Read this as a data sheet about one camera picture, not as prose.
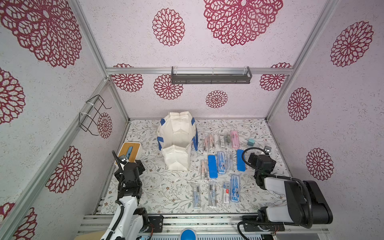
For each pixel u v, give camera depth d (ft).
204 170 3.01
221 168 3.03
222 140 3.48
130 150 3.19
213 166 3.10
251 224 2.40
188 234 2.27
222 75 3.01
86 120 2.45
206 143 3.47
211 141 3.48
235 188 2.78
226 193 2.72
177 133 3.61
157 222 2.44
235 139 3.50
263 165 2.27
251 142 3.44
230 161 3.16
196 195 2.69
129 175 2.03
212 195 2.71
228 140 3.48
